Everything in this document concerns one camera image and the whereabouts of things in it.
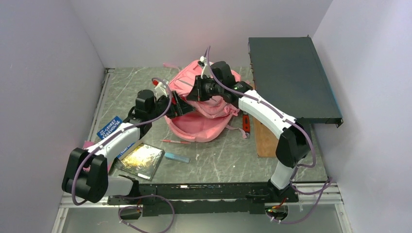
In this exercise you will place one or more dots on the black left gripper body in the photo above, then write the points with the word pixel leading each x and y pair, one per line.
pixel 175 110

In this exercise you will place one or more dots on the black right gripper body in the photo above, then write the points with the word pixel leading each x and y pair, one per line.
pixel 207 88

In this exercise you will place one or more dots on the pink student backpack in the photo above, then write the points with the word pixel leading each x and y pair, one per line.
pixel 209 118

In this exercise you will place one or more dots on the blue treehouse book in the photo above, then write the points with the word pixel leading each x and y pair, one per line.
pixel 110 127

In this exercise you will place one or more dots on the pink book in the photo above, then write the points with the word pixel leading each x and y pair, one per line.
pixel 89 146

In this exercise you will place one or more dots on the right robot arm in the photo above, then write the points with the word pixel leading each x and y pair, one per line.
pixel 294 142

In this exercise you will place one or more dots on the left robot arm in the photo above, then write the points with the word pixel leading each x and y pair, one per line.
pixel 92 186

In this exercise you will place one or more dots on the red pen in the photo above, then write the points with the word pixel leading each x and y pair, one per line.
pixel 174 141

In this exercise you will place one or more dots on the light blue eraser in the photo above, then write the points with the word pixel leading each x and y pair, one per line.
pixel 175 157

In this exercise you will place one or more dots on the shiny gold foil book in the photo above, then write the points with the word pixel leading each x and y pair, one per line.
pixel 141 160

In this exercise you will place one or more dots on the wooden board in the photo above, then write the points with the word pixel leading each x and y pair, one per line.
pixel 266 141

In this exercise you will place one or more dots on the dark green metal box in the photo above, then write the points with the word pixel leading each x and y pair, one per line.
pixel 288 73

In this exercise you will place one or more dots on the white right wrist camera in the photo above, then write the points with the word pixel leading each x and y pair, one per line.
pixel 204 63

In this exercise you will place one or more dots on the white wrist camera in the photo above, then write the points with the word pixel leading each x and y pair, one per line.
pixel 160 88
pixel 204 63

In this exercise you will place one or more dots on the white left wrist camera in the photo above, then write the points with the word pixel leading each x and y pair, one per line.
pixel 160 88

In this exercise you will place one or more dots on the red handled wrench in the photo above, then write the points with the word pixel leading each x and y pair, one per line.
pixel 246 123

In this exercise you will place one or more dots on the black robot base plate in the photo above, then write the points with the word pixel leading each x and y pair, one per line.
pixel 205 198

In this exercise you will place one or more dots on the aluminium frame rail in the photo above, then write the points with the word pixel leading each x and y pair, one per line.
pixel 308 195

